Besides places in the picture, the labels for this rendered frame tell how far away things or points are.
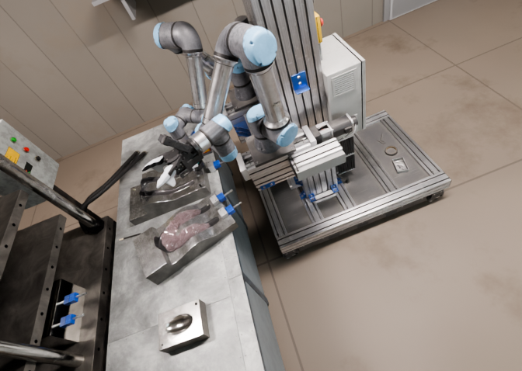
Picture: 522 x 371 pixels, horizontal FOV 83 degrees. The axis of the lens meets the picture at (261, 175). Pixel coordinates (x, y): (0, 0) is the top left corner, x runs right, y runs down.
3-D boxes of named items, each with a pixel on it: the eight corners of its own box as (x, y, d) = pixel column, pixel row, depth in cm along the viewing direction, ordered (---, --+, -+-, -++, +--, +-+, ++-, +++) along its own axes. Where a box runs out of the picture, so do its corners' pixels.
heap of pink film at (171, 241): (199, 206, 166) (193, 199, 160) (212, 228, 155) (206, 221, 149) (159, 234, 162) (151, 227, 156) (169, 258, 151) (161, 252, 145)
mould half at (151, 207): (205, 164, 194) (196, 150, 184) (211, 195, 177) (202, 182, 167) (136, 193, 196) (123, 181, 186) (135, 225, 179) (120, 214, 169)
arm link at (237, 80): (245, 87, 175) (238, 67, 165) (227, 85, 181) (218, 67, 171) (254, 74, 181) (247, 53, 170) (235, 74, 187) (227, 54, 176)
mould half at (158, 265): (217, 196, 175) (210, 185, 166) (238, 227, 158) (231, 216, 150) (144, 247, 167) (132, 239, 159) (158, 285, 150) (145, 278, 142)
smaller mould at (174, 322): (205, 303, 138) (198, 298, 133) (210, 337, 128) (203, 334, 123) (165, 317, 139) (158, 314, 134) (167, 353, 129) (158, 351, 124)
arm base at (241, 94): (254, 82, 193) (250, 69, 185) (260, 95, 183) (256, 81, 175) (233, 91, 193) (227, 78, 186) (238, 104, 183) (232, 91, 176)
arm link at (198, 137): (204, 133, 104) (193, 127, 110) (194, 142, 103) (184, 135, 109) (214, 149, 109) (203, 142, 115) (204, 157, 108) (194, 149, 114)
